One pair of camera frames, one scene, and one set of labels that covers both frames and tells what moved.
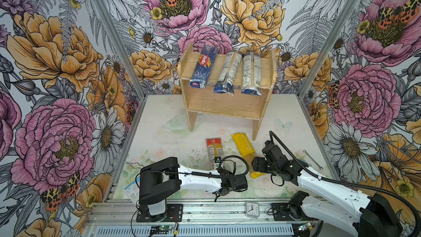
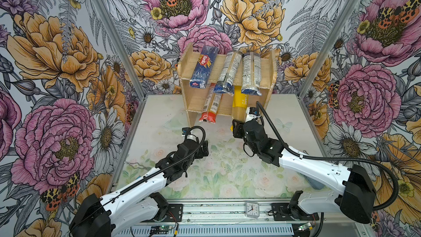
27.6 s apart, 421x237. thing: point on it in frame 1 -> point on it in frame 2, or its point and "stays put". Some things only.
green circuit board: [162, 227] stays put
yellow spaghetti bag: [247, 151] -> [239, 106]
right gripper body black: [263, 166] -> [240, 133]
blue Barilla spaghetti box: [206, 59] stays put
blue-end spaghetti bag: [251, 74] stays put
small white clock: [252, 209] stays put
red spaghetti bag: [215, 152] -> [211, 105]
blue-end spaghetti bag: [229, 72] stays put
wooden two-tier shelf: [238, 105] stays put
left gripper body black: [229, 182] -> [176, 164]
